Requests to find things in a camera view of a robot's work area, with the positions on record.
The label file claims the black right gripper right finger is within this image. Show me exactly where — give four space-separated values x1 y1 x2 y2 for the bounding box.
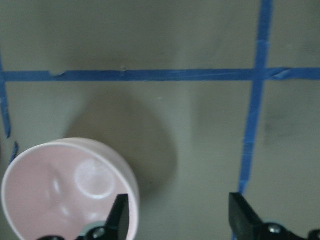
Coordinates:
228 192 302 240

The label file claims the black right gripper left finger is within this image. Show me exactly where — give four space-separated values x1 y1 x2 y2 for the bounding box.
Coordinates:
82 194 130 240

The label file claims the pink bowl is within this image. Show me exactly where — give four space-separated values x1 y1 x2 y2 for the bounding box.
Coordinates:
1 138 140 240

